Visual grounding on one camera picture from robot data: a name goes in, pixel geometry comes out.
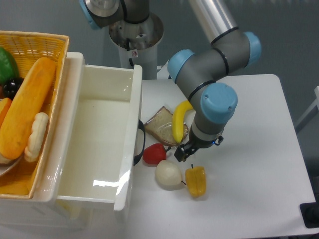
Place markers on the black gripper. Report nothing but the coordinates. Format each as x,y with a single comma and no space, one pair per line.
192,146

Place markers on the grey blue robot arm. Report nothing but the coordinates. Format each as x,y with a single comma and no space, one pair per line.
197,76

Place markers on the red bell pepper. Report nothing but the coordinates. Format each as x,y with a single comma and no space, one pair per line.
155,153

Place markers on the yellow bell pepper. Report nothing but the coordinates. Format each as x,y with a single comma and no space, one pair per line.
195,177

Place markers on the bread slice in plastic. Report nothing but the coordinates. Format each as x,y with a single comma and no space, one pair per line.
160,127

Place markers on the yellow banana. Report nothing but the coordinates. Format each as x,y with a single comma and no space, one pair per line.
178,120

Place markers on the white plastic drawer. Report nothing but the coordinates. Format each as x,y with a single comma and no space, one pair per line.
93,146

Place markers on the white furniture leg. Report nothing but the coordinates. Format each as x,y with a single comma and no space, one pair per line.
309,113

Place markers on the black device at edge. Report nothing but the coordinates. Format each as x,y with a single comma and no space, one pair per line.
310,214

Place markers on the cream croissant pastry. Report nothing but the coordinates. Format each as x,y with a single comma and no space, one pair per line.
35,140

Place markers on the orange baguette loaf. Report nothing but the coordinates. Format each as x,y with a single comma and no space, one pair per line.
16,127

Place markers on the white plate in basket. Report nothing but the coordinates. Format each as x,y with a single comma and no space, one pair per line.
5,168

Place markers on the black round fruit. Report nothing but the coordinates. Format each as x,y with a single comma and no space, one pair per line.
12,86

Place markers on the orange food piece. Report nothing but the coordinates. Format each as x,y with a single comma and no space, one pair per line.
4,107

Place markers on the yellow wicker basket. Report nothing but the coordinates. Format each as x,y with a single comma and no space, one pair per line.
26,48

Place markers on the green bell pepper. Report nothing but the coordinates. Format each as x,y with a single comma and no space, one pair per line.
8,66

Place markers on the black drawer handle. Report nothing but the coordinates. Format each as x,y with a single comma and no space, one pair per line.
140,142

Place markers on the metal mounting bracket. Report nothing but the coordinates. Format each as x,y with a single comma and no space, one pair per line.
162,72

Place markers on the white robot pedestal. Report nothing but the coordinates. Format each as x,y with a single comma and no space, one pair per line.
137,44

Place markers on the white cabinet frame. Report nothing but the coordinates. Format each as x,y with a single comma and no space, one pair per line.
65,212

